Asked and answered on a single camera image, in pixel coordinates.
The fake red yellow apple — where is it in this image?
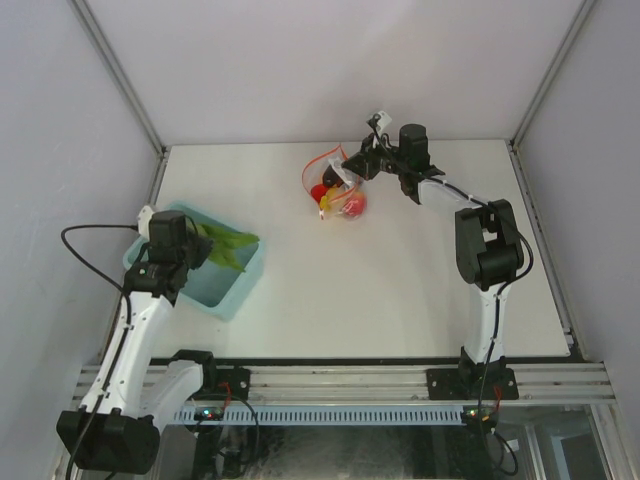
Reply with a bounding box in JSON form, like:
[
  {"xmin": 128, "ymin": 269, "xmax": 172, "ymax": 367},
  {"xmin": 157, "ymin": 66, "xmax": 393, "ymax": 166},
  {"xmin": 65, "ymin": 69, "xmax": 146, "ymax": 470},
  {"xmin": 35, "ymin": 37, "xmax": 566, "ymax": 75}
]
[{"xmin": 341, "ymin": 191, "xmax": 367, "ymax": 218}]

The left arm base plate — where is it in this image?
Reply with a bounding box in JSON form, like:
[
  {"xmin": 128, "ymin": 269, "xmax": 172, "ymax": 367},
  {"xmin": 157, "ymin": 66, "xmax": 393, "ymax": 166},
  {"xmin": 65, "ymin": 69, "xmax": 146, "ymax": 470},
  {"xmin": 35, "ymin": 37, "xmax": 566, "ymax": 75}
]
[{"xmin": 193, "ymin": 366, "xmax": 251, "ymax": 400}]

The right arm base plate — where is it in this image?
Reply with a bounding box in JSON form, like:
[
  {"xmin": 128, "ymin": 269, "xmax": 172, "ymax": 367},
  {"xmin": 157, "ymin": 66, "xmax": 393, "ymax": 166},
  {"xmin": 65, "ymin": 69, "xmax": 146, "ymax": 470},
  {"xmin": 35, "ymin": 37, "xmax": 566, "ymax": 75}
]
[{"xmin": 426, "ymin": 368, "xmax": 520, "ymax": 401}]

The blue slotted cable duct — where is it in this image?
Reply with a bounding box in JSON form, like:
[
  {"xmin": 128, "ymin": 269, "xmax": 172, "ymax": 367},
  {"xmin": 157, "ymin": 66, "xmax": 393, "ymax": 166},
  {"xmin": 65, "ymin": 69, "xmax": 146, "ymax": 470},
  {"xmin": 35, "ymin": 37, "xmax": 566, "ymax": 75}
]
[{"xmin": 172, "ymin": 404, "xmax": 463, "ymax": 427}]

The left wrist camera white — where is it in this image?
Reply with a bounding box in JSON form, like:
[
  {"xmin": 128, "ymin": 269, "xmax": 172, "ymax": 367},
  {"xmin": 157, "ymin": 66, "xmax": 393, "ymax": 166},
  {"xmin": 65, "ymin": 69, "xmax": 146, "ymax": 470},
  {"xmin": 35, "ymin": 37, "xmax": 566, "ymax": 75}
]
[{"xmin": 137, "ymin": 204, "xmax": 157, "ymax": 240}]

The clear zip top bag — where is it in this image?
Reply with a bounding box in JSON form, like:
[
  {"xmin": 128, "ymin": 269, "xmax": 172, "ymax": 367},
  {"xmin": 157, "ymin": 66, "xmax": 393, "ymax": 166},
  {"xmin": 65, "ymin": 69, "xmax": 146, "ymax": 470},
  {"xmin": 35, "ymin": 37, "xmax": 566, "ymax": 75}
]
[{"xmin": 301, "ymin": 144, "xmax": 368, "ymax": 220}]

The fake red pepper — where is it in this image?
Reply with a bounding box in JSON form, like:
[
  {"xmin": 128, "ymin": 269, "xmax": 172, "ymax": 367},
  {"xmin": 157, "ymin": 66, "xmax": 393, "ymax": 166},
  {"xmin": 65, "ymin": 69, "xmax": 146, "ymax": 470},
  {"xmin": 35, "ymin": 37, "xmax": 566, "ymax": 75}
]
[{"xmin": 311, "ymin": 184, "xmax": 328, "ymax": 203}]

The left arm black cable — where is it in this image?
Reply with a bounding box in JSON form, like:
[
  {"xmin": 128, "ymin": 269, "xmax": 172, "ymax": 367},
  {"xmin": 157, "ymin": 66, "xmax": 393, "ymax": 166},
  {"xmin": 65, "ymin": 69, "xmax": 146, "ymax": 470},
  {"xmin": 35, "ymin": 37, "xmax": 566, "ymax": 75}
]
[{"xmin": 60, "ymin": 223, "xmax": 141, "ymax": 301}]

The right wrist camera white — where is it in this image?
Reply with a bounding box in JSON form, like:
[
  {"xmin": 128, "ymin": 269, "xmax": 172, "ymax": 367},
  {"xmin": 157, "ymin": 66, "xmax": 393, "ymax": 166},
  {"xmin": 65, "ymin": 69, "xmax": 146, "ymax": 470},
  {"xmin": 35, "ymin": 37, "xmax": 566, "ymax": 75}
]
[{"xmin": 367, "ymin": 110, "xmax": 392, "ymax": 135}]

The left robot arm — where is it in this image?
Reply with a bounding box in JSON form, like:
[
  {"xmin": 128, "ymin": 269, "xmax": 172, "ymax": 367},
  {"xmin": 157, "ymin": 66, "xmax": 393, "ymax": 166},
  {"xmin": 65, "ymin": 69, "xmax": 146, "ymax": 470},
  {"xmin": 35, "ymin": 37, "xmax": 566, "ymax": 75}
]
[{"xmin": 56, "ymin": 206, "xmax": 219, "ymax": 478}]

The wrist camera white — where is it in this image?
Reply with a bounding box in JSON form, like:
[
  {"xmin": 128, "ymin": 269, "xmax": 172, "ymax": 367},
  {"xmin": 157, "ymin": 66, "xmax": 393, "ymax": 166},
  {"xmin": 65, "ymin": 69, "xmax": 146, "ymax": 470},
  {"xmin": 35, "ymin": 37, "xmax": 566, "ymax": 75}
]
[
  {"xmin": 367, "ymin": 110, "xmax": 392, "ymax": 135},
  {"xmin": 137, "ymin": 204, "xmax": 157, "ymax": 240}
]

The aluminium rail frame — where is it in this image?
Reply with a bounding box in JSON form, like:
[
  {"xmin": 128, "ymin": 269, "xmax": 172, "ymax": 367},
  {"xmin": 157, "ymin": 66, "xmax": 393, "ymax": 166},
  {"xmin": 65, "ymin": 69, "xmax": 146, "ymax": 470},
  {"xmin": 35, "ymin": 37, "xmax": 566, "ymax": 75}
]
[{"xmin": 222, "ymin": 363, "xmax": 615, "ymax": 406}]

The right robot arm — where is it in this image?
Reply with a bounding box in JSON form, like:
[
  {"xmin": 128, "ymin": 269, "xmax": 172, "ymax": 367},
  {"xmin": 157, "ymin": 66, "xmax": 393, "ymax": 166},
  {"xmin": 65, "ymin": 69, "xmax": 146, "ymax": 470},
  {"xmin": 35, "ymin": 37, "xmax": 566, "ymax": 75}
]
[{"xmin": 342, "ymin": 113, "xmax": 534, "ymax": 399}]

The fake green vegetable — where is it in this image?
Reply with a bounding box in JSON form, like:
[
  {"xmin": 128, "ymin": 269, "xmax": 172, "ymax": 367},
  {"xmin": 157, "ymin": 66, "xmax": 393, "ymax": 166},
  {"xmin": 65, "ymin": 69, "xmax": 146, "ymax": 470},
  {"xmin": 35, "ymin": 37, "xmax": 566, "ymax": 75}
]
[{"xmin": 196, "ymin": 224, "xmax": 259, "ymax": 272}]

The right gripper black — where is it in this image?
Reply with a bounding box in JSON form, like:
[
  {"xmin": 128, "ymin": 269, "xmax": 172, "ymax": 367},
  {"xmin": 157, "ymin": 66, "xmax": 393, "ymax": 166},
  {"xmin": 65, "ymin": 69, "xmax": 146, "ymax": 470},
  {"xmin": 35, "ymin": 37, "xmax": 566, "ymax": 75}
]
[{"xmin": 343, "ymin": 132, "xmax": 409, "ymax": 181}]

